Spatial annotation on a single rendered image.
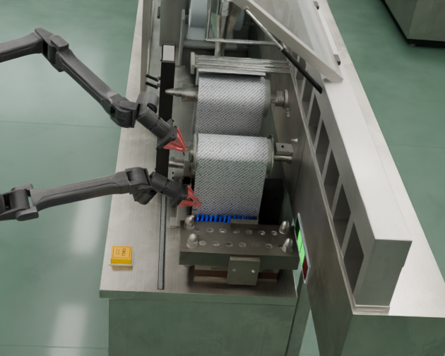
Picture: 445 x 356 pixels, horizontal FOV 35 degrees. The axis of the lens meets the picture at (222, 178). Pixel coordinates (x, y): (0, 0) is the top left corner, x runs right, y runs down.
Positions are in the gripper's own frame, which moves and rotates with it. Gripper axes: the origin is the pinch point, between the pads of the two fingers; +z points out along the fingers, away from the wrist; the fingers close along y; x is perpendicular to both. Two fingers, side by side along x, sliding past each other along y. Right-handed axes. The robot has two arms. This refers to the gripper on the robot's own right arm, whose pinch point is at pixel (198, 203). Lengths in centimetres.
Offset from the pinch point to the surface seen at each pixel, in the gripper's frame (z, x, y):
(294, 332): 80, -45, -13
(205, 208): 3.0, -0.3, 0.3
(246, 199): 12.8, 10.5, 0.3
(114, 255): -16.8, -26.7, 11.7
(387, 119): 187, -21, -249
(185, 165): -9.8, 6.8, -7.1
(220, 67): -13.7, 35.1, -30.1
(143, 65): -20, -13, -102
